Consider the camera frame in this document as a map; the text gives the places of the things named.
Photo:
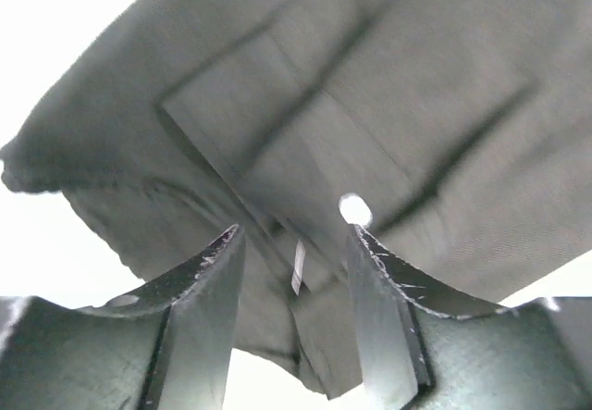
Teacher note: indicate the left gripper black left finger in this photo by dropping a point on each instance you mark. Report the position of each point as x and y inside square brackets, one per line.
[164, 345]

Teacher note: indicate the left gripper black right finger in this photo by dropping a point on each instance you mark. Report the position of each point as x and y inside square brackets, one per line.
[425, 345]

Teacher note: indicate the black long sleeve shirt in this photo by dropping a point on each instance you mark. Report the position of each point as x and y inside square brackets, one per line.
[465, 125]

